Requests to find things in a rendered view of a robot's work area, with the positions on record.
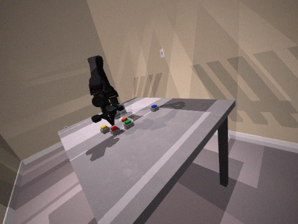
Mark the red button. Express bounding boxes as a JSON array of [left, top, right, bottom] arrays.
[[109, 126, 121, 136]]

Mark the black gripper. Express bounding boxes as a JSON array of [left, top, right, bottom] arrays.
[[91, 101, 124, 126]]

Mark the yellow button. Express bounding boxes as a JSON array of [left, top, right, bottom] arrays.
[[100, 125, 110, 134]]

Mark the blue button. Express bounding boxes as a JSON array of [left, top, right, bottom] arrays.
[[150, 105, 159, 111]]

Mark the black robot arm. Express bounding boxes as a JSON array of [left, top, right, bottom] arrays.
[[87, 55, 120, 116]]

